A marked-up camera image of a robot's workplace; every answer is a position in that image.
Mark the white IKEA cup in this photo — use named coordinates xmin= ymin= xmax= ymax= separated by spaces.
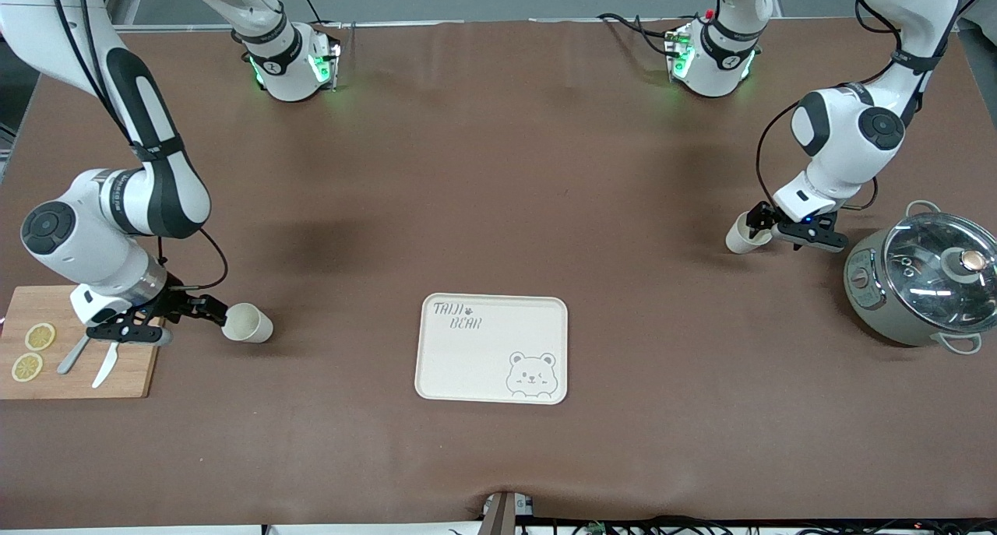
xmin=726 ymin=212 xmax=773 ymax=255
xmin=222 ymin=302 xmax=274 ymax=344

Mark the cream bear print tray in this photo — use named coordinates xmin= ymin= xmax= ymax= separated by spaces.
xmin=414 ymin=293 xmax=569 ymax=406

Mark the white plastic knife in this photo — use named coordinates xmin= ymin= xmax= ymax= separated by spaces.
xmin=92 ymin=342 xmax=120 ymax=389

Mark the grey plastic knife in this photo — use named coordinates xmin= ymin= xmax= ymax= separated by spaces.
xmin=57 ymin=333 xmax=93 ymax=375

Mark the wooden cutting board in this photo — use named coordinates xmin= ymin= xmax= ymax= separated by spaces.
xmin=0 ymin=286 xmax=166 ymax=400

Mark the grey electric cooking pot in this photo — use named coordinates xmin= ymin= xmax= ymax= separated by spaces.
xmin=844 ymin=200 xmax=997 ymax=355

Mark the glass pot lid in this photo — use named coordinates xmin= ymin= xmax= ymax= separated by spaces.
xmin=884 ymin=210 xmax=997 ymax=335

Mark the green lit base connector box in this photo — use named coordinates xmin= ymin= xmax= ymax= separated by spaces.
xmin=310 ymin=25 xmax=343 ymax=93
xmin=664 ymin=23 xmax=696 ymax=80

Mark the brown table mat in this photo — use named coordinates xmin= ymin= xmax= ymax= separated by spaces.
xmin=0 ymin=17 xmax=997 ymax=530

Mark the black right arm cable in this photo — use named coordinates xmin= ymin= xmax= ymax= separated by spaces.
xmin=47 ymin=0 xmax=229 ymax=291

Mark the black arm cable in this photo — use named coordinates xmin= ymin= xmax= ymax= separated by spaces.
xmin=47 ymin=0 xmax=229 ymax=291
xmin=756 ymin=0 xmax=960 ymax=210

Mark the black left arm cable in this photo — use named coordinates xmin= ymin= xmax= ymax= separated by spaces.
xmin=756 ymin=0 xmax=960 ymax=210

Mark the black base cable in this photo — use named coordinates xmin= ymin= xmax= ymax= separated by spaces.
xmin=596 ymin=12 xmax=678 ymax=57

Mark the metal table clamp bracket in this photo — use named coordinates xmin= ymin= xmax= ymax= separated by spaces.
xmin=481 ymin=491 xmax=534 ymax=535

